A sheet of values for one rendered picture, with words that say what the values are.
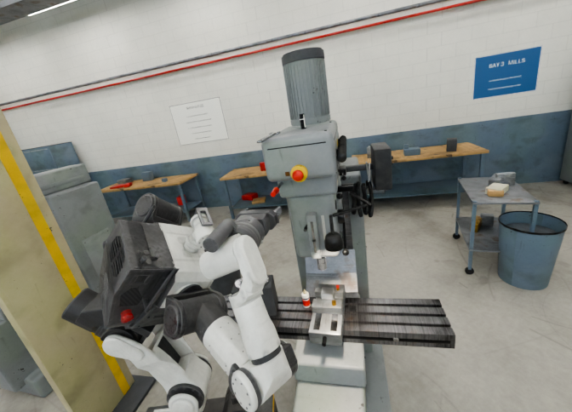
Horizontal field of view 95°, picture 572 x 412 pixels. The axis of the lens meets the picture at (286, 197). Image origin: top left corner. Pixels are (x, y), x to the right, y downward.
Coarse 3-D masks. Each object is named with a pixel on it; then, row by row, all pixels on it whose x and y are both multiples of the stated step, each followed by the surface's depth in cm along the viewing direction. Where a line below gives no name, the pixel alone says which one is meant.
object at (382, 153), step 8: (376, 144) 139; (384, 144) 136; (376, 152) 127; (384, 152) 126; (376, 160) 128; (384, 160) 127; (376, 168) 129; (384, 168) 129; (376, 176) 131; (384, 176) 130; (376, 184) 132; (384, 184) 131
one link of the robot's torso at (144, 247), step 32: (128, 224) 79; (160, 224) 88; (128, 256) 70; (160, 256) 77; (192, 256) 86; (128, 288) 71; (160, 288) 73; (192, 288) 79; (128, 320) 75; (160, 320) 87
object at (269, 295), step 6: (270, 276) 149; (240, 282) 147; (270, 282) 144; (234, 288) 144; (264, 288) 140; (270, 288) 139; (264, 294) 141; (270, 294) 141; (276, 294) 153; (264, 300) 142; (270, 300) 142; (276, 300) 149; (270, 306) 143; (276, 306) 146; (270, 312) 145; (276, 312) 145
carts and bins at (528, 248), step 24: (480, 192) 272; (504, 192) 261; (528, 192) 255; (456, 216) 336; (480, 216) 308; (504, 216) 266; (528, 216) 263; (552, 216) 247; (480, 240) 282; (504, 240) 251; (528, 240) 233; (552, 240) 226; (504, 264) 259; (528, 264) 240; (552, 264) 238; (216, 288) 310; (528, 288) 249
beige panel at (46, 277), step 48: (0, 144) 148; (0, 192) 147; (0, 240) 145; (48, 240) 167; (0, 288) 144; (48, 288) 166; (48, 336) 163; (96, 336) 193; (96, 384) 190; (144, 384) 218
